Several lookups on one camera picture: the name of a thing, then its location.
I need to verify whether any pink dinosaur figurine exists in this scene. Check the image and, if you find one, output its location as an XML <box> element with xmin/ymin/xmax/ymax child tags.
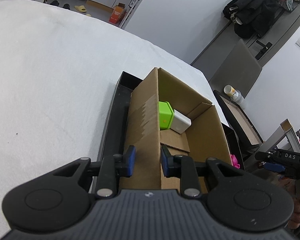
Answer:
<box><xmin>230</xmin><ymin>154</ymin><xmax>240</xmax><ymax>169</ymax></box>

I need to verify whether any white power adapter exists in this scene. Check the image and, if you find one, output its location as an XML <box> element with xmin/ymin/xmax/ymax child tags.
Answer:
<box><xmin>170</xmin><ymin>109</ymin><xmax>191</xmax><ymax>134</ymax></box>

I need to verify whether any brown cardboard box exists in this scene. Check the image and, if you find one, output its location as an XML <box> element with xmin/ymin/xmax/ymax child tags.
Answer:
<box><xmin>120</xmin><ymin>68</ymin><xmax>232</xmax><ymax>190</ymax></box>

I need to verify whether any green hexagonal tin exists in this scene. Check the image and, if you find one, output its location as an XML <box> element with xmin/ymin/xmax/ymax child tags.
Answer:
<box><xmin>158</xmin><ymin>101</ymin><xmax>174</xmax><ymax>130</ymax></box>

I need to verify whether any person's right hand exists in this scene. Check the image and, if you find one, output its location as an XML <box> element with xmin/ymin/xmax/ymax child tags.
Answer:
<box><xmin>286</xmin><ymin>179</ymin><xmax>300</xmax><ymax>230</ymax></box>

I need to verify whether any black tray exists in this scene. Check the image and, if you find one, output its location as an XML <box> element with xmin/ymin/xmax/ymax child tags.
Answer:
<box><xmin>99</xmin><ymin>72</ymin><xmax>241</xmax><ymax>159</ymax></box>

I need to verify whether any grey metal shelf desk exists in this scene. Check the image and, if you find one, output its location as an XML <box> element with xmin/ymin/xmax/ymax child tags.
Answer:
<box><xmin>247</xmin><ymin>118</ymin><xmax>300</xmax><ymax>173</ymax></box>

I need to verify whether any black framed brown board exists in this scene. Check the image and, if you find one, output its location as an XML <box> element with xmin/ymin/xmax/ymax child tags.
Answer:
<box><xmin>213</xmin><ymin>90</ymin><xmax>263</xmax><ymax>154</ymax></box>

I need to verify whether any white paper cup stack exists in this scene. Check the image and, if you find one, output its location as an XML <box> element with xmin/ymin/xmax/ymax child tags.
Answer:
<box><xmin>223</xmin><ymin>85</ymin><xmax>244</xmax><ymax>104</ymax></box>

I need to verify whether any grey door panel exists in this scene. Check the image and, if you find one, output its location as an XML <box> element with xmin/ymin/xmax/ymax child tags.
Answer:
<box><xmin>192</xmin><ymin>3</ymin><xmax>300</xmax><ymax>97</ymax></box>

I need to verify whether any white tablecloth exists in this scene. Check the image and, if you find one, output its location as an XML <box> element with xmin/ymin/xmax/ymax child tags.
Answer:
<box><xmin>0</xmin><ymin>0</ymin><xmax>215</xmax><ymax>237</ymax></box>

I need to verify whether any black spray bottle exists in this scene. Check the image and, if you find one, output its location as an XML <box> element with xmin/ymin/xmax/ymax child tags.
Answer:
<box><xmin>129</xmin><ymin>0</ymin><xmax>137</xmax><ymax>8</ymax></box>

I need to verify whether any yellow slipper left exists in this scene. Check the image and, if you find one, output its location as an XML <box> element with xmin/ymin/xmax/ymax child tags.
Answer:
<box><xmin>74</xmin><ymin>5</ymin><xmax>87</xmax><ymax>13</ymax></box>

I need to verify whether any black jacket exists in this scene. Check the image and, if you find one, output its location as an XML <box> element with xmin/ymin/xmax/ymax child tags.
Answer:
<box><xmin>223</xmin><ymin>0</ymin><xmax>280</xmax><ymax>39</ymax></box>

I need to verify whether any black slipper right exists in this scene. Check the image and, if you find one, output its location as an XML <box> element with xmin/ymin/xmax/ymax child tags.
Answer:
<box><xmin>63</xmin><ymin>3</ymin><xmax>70</xmax><ymax>10</ymax></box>

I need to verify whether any black slipper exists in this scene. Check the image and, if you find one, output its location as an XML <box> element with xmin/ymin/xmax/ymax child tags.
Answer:
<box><xmin>50</xmin><ymin>0</ymin><xmax>59</xmax><ymax>7</ymax></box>
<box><xmin>63</xmin><ymin>3</ymin><xmax>70</xmax><ymax>10</ymax></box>

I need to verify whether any black slipper left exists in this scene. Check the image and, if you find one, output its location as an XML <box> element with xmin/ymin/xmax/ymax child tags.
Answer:
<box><xmin>50</xmin><ymin>0</ymin><xmax>59</xmax><ymax>7</ymax></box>

